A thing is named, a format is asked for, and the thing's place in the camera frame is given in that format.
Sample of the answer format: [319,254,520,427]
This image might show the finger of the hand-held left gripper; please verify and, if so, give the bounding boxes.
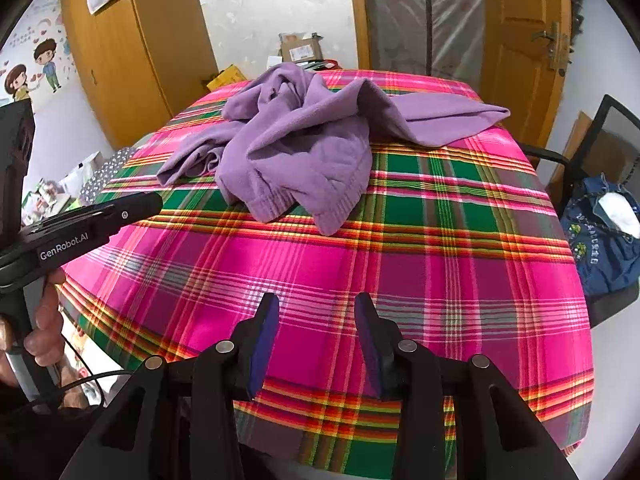
[75,191,165,242]

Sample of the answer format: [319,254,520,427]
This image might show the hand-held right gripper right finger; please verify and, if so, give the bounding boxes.
[354,291,581,480]

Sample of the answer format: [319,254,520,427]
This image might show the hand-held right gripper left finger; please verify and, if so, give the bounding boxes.
[60,292,280,480]

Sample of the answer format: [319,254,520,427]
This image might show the purple fleece pants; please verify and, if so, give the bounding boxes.
[156,63,511,237]

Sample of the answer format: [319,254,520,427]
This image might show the person's left forearm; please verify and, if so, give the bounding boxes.
[0,385,108,480]

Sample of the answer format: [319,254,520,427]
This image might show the person's left hand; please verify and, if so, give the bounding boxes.
[0,267,67,387]

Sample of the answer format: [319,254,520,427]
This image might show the purple patterned cloth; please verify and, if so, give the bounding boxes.
[80,146,136,206]

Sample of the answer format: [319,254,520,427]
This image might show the cluster of small bottles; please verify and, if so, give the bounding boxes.
[25,177,78,226]

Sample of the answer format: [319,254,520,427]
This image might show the white shopping bag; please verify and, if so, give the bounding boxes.
[65,152,103,196]

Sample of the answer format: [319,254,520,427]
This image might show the pink plaid tablecloth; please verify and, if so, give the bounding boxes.
[59,69,596,473]

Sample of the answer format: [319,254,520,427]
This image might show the wooden wardrobe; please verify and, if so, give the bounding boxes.
[60,0,219,151]

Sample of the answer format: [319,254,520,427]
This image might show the yellow bag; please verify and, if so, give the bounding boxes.
[206,64,248,92]

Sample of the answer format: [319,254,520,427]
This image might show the brown cardboard box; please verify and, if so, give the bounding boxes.
[279,32,325,64]

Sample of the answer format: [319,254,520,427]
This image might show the blue denim bag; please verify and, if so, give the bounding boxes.
[560,174,640,297]

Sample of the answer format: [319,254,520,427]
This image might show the flat cardboard sheet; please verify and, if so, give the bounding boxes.
[562,110,626,186]

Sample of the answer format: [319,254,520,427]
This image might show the wooden door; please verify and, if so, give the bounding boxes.
[482,0,573,148]

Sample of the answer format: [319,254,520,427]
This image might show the dark hanging garment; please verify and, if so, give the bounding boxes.
[570,0,587,76]

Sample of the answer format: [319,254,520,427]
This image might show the black cable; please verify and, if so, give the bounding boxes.
[20,337,132,411]

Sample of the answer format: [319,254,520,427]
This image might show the cartoon wall sticker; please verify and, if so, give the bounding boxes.
[0,0,76,106]

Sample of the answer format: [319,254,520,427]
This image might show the door frame with plastic curtain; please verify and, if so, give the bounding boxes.
[347,0,493,91]

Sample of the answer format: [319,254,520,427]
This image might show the brass door handle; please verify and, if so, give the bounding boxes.
[531,21,573,77]

